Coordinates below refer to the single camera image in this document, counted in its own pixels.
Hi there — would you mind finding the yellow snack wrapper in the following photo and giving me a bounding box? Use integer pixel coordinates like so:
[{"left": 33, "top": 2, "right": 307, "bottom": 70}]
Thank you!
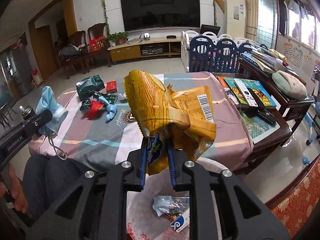
[{"left": 124, "top": 70, "right": 216, "bottom": 176}]

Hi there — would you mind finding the black remote control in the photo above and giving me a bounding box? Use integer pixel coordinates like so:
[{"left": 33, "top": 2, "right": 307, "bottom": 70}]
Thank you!
[{"left": 257, "top": 108, "right": 277, "bottom": 125}]

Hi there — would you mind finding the beige striped curtain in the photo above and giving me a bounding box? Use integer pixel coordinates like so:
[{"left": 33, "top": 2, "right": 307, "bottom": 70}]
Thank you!
[{"left": 245, "top": 0, "right": 258, "bottom": 41}]

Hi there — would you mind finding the dark wooden armchair right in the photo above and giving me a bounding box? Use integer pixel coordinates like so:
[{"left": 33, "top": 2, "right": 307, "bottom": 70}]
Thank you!
[{"left": 86, "top": 23, "right": 112, "bottom": 67}]

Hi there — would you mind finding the person left hand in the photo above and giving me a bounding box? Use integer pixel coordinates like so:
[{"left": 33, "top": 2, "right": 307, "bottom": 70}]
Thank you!
[{"left": 8, "top": 163, "right": 28, "bottom": 214}]

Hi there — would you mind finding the crumpled clear plastic wrapper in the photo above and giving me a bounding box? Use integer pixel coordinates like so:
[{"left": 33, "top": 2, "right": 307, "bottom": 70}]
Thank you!
[{"left": 152, "top": 196, "right": 190, "bottom": 217}]

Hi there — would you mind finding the dark wooden coffee table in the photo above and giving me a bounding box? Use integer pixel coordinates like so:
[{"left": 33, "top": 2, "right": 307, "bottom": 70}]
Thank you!
[{"left": 203, "top": 74, "right": 280, "bottom": 171}]

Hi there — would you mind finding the dark wooden armchair left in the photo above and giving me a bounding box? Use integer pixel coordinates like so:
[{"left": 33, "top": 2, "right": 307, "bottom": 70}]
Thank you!
[{"left": 58, "top": 30, "right": 87, "bottom": 80}]

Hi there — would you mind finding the red gold patterned sofa cushion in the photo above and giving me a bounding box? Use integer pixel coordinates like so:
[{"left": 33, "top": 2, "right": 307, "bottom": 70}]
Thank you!
[{"left": 265, "top": 157, "right": 319, "bottom": 239}]

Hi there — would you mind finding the green grey cushion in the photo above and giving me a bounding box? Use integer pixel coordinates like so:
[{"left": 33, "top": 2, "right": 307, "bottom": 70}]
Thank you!
[{"left": 272, "top": 70, "right": 308, "bottom": 100}]

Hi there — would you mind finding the colourful picture book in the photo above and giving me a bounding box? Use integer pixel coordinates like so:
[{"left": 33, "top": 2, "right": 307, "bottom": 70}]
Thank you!
[{"left": 222, "top": 76, "right": 276, "bottom": 108}]

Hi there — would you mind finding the white lined trash basket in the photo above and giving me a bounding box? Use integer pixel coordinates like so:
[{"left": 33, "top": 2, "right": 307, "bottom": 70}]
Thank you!
[{"left": 125, "top": 156, "right": 231, "bottom": 240}]

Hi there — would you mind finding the red foil wrapper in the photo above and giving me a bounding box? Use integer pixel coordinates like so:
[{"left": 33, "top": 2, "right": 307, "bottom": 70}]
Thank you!
[{"left": 86, "top": 101, "right": 105, "bottom": 120}]

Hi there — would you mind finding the stack of books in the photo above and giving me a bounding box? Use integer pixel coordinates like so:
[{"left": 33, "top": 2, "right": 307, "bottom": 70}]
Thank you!
[{"left": 241, "top": 50, "right": 287, "bottom": 74}]

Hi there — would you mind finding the plaid pink grey tablecloth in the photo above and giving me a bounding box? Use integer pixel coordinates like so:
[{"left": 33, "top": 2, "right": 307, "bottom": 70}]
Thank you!
[{"left": 28, "top": 70, "right": 253, "bottom": 174}]

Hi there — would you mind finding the red gift box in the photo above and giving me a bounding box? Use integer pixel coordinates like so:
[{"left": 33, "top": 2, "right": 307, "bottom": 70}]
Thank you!
[{"left": 88, "top": 36, "right": 108, "bottom": 53}]

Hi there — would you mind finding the large black television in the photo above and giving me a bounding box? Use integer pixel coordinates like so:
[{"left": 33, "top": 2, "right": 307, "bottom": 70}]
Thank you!
[{"left": 121, "top": 0, "right": 201, "bottom": 31}]

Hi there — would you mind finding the white standing air conditioner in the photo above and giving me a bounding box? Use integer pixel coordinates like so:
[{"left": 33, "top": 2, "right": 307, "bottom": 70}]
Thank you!
[{"left": 225, "top": 0, "right": 246, "bottom": 40}]

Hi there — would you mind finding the dark wooden side table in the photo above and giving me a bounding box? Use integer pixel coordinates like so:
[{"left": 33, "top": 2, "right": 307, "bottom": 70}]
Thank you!
[{"left": 239, "top": 58, "right": 314, "bottom": 132}]

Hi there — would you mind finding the small red box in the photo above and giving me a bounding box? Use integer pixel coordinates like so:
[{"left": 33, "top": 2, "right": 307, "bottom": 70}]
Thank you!
[{"left": 106, "top": 80, "right": 117, "bottom": 93}]

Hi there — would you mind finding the wooden tv cabinet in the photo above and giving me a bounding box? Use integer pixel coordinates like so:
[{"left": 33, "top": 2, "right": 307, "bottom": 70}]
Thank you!
[{"left": 108, "top": 37, "right": 181, "bottom": 63}]

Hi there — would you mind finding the small black monitor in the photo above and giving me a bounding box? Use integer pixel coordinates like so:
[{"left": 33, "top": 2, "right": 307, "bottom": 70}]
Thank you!
[{"left": 200, "top": 24, "right": 221, "bottom": 35}]

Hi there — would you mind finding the dark wooden armchair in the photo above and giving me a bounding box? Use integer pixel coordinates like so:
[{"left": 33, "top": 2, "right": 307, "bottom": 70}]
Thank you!
[
  {"left": 58, "top": 30, "right": 87, "bottom": 80},
  {"left": 86, "top": 23, "right": 112, "bottom": 67}
]

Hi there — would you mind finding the blue white baby fence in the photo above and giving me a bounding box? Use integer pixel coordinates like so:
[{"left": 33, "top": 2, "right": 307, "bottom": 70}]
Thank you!
[{"left": 181, "top": 30, "right": 268, "bottom": 74}]

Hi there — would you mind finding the white blue medicine box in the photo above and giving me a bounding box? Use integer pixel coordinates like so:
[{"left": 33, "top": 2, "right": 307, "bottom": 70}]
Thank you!
[{"left": 170, "top": 208, "right": 190, "bottom": 233}]

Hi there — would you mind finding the blue face mask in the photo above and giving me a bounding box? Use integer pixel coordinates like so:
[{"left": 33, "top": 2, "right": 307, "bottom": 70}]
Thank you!
[{"left": 36, "top": 86, "right": 69, "bottom": 160}]

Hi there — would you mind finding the potted green plant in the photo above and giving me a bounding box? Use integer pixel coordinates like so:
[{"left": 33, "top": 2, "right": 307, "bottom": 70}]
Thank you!
[{"left": 108, "top": 31, "right": 128, "bottom": 45}]

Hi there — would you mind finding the dark green tissue pack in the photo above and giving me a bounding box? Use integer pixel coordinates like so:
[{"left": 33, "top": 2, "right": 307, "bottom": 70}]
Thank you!
[{"left": 75, "top": 75, "right": 105, "bottom": 101}]

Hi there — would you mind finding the white tv remote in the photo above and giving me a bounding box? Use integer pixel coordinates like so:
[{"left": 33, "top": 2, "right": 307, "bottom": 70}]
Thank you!
[{"left": 234, "top": 79, "right": 258, "bottom": 107}]

